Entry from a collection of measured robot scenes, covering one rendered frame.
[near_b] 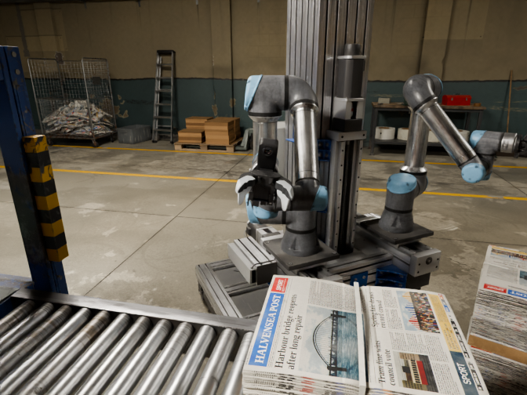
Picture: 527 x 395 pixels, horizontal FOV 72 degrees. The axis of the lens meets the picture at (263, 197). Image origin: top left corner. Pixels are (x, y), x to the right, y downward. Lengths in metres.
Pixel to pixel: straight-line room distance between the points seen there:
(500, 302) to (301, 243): 0.66
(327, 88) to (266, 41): 6.36
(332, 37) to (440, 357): 1.16
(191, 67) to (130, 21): 1.58
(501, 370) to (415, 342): 0.82
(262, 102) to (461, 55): 6.85
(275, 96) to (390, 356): 0.86
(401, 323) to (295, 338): 0.21
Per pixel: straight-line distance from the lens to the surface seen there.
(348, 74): 1.47
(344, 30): 1.55
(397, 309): 0.80
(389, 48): 7.70
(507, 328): 1.44
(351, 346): 0.70
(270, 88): 1.24
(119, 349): 1.09
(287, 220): 1.35
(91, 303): 1.29
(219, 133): 7.04
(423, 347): 0.73
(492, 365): 1.53
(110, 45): 9.16
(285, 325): 0.72
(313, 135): 1.17
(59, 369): 1.11
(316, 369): 0.65
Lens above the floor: 1.48
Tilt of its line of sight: 19 degrees down
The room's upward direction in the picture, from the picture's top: straight up
